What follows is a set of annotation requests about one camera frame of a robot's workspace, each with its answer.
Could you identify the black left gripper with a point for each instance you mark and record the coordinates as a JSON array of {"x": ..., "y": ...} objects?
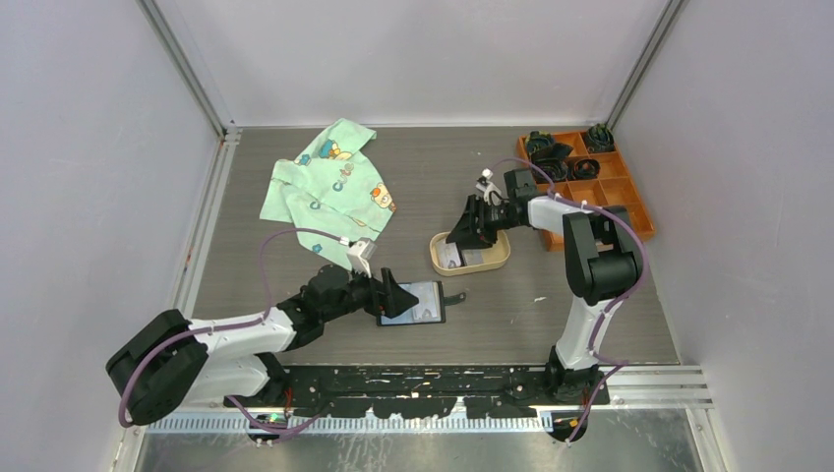
[{"x": 386, "y": 297}]

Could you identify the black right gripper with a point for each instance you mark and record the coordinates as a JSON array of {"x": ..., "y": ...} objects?
[{"x": 469, "y": 232}]

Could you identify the silver VIP credit card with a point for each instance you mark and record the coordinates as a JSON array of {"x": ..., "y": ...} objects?
[{"x": 448, "y": 255}]

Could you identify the black leather card holder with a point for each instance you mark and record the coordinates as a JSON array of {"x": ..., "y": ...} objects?
[{"x": 406, "y": 318}]

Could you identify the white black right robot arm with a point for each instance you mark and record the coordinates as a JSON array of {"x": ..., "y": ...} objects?
[{"x": 604, "y": 260}]

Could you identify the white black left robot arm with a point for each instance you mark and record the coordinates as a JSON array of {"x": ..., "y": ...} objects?
[{"x": 173, "y": 360}]

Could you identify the silver VIP card in tray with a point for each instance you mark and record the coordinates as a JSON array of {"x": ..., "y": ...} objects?
[{"x": 473, "y": 257}]

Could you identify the beige oval tray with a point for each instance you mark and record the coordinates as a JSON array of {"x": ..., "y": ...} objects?
[{"x": 497, "y": 256}]

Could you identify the dark rolled belt front left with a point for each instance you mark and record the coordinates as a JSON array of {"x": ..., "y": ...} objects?
[{"x": 552, "y": 168}]

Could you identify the dark rolled belt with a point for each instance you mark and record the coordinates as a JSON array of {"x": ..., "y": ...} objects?
[
  {"x": 599, "y": 139},
  {"x": 552, "y": 168},
  {"x": 544, "y": 146},
  {"x": 584, "y": 169}
]

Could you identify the dark rolled belt back left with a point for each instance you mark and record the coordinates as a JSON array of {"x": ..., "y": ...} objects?
[{"x": 544, "y": 146}]

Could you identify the green cartoon print cloth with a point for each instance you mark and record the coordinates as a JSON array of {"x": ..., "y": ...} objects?
[{"x": 331, "y": 190}]

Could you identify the dark rolled belt front right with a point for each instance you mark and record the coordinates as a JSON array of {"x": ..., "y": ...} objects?
[{"x": 584, "y": 169}]

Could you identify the orange compartment organizer box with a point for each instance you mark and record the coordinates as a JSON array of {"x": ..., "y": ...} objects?
[{"x": 613, "y": 187}]

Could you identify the dark rolled belt back right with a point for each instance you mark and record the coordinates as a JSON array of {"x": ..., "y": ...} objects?
[{"x": 599, "y": 139}]

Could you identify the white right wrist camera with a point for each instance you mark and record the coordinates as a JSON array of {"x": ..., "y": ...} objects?
[{"x": 491, "y": 193}]

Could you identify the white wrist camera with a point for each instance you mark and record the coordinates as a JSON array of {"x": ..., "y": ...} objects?
[
  {"x": 491, "y": 193},
  {"x": 359, "y": 253}
]

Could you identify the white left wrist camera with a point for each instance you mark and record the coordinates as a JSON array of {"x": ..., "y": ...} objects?
[{"x": 359, "y": 253}]

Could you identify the aluminium front rail frame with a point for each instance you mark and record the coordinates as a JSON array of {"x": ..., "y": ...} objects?
[{"x": 634, "y": 388}]

